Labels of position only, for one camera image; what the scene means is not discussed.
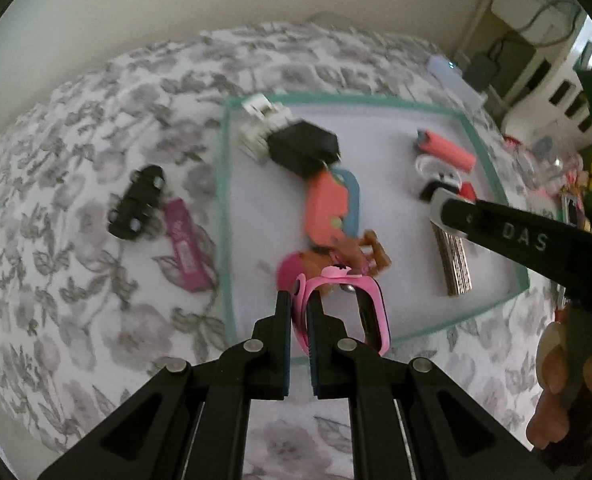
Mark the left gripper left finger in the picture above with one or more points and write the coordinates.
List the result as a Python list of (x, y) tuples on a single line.
[(284, 301)]

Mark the white shelf unit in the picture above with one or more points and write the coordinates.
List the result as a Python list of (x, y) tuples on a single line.
[(526, 38)]

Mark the person's right hand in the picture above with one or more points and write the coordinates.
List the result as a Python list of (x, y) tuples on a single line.
[(550, 421)]

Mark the purple lighter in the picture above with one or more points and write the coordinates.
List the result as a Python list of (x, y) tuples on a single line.
[(180, 229)]

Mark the white plastic clip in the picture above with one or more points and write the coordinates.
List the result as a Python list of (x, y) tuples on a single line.
[(263, 118)]

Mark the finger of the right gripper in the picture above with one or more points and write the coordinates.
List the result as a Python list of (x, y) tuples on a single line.
[(477, 221)]

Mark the black power adapter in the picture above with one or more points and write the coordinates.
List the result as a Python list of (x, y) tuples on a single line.
[(303, 148)]

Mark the black plugged adapter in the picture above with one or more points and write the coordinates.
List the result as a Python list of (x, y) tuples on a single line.
[(481, 71)]

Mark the black toy car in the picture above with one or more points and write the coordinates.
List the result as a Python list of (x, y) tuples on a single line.
[(129, 218)]

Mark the orange blue toy case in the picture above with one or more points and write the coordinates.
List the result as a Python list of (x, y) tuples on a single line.
[(332, 207)]

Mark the white USB charger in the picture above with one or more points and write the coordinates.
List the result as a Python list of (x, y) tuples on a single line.
[(451, 213)]

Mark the white power strip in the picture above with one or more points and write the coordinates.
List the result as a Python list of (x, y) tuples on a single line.
[(451, 77)]

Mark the pink kids watch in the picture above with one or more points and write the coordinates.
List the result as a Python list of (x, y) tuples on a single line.
[(370, 302)]

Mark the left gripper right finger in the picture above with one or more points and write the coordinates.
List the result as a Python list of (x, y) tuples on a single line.
[(314, 311)]

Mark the floral grey white blanket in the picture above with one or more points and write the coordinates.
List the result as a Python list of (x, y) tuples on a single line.
[(85, 318)]

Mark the teal shallow box tray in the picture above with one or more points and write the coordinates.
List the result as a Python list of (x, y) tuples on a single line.
[(262, 210)]

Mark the clear glass cup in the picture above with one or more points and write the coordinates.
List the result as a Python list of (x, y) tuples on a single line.
[(541, 162)]

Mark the red cap glue stick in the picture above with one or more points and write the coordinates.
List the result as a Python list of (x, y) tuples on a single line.
[(467, 192)]

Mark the coral pink lighter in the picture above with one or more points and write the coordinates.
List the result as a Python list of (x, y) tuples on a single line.
[(433, 144)]

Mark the pink helmet dog toy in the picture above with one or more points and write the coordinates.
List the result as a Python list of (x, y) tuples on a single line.
[(363, 255)]

